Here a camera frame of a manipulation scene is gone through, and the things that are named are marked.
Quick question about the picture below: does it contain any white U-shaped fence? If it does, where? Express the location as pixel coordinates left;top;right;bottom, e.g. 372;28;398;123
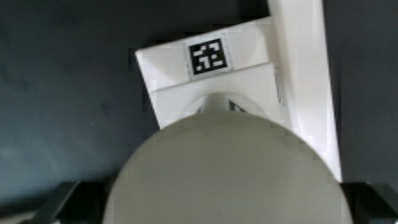
269;0;344;181

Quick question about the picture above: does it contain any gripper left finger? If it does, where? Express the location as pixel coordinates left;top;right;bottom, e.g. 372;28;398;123
20;180;113;224

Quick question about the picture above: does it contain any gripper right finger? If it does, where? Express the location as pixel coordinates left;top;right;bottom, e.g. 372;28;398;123
342;182;398;224

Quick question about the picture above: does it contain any white lamp bulb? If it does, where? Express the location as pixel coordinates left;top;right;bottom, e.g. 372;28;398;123
104;93;354;224

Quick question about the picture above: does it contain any white lamp base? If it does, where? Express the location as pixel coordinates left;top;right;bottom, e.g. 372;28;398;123
136;17;290;127

